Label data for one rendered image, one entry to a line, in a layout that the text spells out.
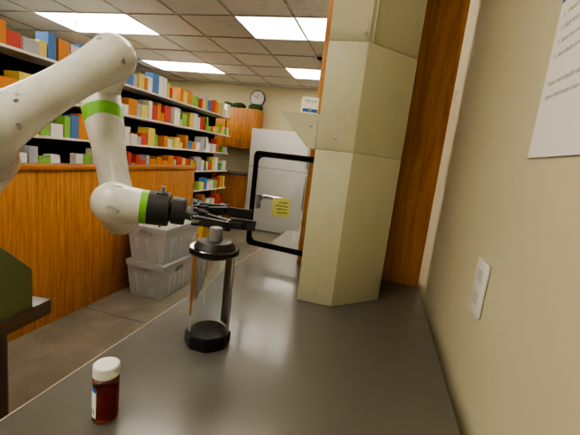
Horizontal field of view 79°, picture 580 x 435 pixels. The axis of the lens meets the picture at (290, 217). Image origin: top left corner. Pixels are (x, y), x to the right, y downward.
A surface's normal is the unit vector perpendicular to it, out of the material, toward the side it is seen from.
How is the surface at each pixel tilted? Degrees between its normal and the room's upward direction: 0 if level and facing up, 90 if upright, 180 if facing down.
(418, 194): 90
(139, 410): 0
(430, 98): 90
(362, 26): 90
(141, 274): 95
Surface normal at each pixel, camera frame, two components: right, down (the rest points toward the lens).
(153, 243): -0.26, 0.23
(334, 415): 0.11, -0.98
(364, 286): 0.50, 0.20
